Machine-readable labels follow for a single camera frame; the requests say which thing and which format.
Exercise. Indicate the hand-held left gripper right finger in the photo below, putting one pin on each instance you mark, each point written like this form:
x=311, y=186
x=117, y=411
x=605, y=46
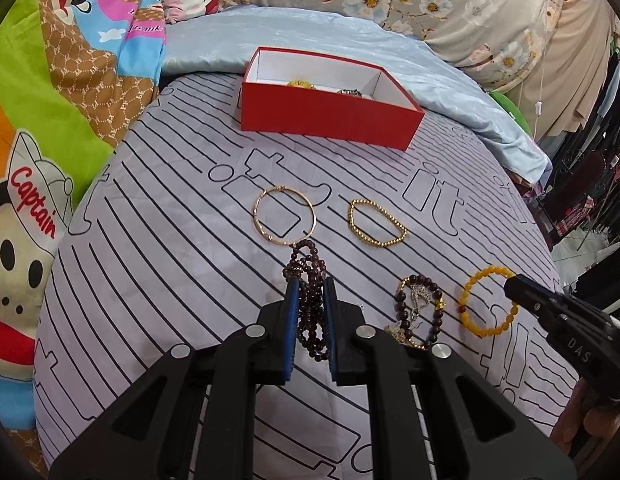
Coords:
x=331, y=330

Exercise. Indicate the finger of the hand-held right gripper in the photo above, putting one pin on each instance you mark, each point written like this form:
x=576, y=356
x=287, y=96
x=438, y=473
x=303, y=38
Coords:
x=525, y=292

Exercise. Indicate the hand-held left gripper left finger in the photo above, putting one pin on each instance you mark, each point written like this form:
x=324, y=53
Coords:
x=291, y=330

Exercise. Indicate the thin gold bangle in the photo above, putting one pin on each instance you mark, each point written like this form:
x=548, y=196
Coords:
x=255, y=214

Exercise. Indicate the red cardboard box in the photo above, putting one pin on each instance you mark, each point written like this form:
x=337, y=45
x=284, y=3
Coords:
x=330, y=115

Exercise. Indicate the person's right hand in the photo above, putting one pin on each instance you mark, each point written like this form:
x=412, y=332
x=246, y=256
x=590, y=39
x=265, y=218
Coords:
x=590, y=415

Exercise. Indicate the grey striped bedsheet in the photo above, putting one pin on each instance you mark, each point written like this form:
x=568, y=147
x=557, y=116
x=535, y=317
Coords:
x=190, y=240

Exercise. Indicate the hanging clothes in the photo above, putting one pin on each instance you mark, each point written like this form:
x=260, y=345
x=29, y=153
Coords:
x=610, y=160

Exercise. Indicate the green object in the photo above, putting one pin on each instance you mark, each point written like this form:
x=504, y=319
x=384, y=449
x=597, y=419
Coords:
x=510, y=105

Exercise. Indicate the light blue quilt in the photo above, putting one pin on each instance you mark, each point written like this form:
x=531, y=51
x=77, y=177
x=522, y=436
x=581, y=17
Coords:
x=440, y=85

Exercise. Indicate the beige hanging cloth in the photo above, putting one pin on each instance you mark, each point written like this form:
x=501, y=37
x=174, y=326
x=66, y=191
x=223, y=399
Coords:
x=575, y=70

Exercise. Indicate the colourful cartoon monkey blanket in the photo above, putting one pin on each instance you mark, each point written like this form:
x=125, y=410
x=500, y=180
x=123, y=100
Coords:
x=50, y=85

